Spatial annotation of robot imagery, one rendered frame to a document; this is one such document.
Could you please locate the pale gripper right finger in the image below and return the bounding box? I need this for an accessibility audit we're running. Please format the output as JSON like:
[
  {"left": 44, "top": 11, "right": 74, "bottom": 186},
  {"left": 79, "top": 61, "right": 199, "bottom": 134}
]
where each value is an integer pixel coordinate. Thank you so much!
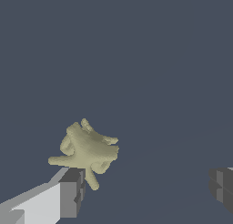
[{"left": 208, "top": 167, "right": 233, "bottom": 215}]

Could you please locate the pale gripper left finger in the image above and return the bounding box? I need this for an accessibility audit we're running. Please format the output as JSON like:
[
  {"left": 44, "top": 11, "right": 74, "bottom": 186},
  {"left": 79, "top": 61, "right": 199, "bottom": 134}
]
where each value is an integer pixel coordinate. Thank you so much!
[{"left": 0, "top": 166, "right": 86, "bottom": 224}]

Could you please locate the beige lumpy figurine object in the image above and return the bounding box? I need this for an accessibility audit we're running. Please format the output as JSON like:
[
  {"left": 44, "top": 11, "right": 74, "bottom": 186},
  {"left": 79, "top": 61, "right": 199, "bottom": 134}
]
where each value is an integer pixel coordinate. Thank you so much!
[{"left": 47, "top": 117, "right": 120, "bottom": 191}]

